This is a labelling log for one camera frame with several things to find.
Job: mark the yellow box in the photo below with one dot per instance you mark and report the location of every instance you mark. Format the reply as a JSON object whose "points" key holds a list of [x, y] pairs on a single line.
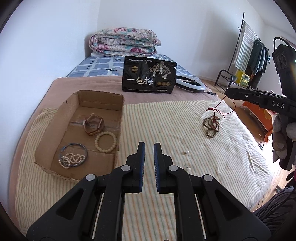
{"points": [[242, 77]]}

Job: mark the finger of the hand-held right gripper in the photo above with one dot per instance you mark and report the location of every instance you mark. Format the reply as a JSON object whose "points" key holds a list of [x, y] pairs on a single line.
{"points": [[240, 95]]}

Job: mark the thin metal bangle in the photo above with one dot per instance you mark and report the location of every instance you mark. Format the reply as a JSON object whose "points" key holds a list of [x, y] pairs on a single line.
{"points": [[74, 144]]}

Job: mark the person's striped dark clothing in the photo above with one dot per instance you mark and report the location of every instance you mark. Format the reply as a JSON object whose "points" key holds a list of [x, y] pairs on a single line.
{"points": [[277, 213]]}

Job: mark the black printed bag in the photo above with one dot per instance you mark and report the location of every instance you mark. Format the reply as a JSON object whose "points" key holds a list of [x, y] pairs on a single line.
{"points": [[148, 74]]}

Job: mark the orange cloth covered stool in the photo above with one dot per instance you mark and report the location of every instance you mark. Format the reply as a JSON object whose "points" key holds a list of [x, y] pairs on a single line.
{"points": [[261, 115]]}

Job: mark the cardboard box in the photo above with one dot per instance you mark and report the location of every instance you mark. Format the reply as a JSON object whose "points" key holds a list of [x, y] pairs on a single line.
{"points": [[76, 97]]}

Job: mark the striped yellow blanket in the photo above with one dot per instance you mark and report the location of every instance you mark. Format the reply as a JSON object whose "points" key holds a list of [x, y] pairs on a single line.
{"points": [[161, 120]]}

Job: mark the dark hanging clothes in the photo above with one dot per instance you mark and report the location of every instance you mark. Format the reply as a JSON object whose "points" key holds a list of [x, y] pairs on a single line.
{"points": [[257, 60]]}

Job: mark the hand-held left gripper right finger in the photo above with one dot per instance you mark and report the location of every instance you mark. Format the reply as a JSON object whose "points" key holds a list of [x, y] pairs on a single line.
{"points": [[157, 166]]}

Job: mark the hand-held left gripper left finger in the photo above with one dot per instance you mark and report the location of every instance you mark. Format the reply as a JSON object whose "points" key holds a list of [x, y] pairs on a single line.
{"points": [[143, 166]]}

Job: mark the black metal clothes rack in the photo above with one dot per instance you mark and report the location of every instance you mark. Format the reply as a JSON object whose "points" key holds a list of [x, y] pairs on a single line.
{"points": [[219, 76]]}

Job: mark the folded floral quilt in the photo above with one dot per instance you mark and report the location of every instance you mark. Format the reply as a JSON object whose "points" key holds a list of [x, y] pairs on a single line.
{"points": [[124, 41]]}

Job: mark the green striped towel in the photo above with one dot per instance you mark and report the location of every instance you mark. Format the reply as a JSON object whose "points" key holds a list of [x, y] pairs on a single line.
{"points": [[245, 46]]}

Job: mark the blue checked bed sheet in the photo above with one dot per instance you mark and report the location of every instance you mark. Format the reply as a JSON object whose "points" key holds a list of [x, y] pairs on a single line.
{"points": [[101, 64]]}

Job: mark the person's right hand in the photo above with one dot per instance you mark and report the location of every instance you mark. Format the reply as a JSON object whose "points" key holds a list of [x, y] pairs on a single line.
{"points": [[278, 132]]}

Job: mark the brown bed sheet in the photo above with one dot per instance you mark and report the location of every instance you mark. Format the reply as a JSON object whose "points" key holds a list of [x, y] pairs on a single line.
{"points": [[92, 84]]}

